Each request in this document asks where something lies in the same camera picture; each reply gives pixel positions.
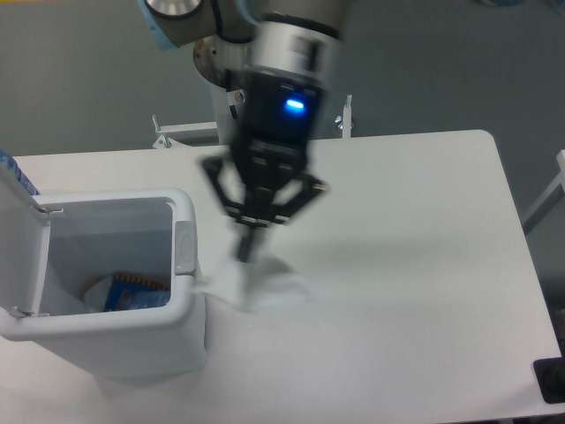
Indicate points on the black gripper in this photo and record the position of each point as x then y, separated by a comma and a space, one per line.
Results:
269, 151

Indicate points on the clear plastic wrapper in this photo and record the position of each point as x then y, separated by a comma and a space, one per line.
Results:
257, 287

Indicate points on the clear plastic water bottle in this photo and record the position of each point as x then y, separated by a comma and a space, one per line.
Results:
133, 300

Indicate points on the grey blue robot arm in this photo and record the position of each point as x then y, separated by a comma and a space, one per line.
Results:
268, 64

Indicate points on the white trash can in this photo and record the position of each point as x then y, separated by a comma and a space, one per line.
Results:
54, 248

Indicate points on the blue snack package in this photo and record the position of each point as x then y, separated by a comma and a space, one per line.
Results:
126, 282

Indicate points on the white crumpled paper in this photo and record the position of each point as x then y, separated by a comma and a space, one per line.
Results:
96, 296

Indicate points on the blue patterned object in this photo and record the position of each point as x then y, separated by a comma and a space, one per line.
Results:
12, 166

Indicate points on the black table clamp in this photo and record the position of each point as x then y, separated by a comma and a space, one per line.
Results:
550, 377

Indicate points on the white left support bracket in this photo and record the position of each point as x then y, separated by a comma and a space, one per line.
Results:
191, 135

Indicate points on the white support bracket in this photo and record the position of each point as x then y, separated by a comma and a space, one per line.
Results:
191, 135
344, 122

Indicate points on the white right support bracket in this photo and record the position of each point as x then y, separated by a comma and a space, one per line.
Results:
344, 122

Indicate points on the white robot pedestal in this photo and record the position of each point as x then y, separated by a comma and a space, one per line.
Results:
221, 65

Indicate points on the white frame at right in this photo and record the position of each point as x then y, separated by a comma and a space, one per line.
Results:
547, 200

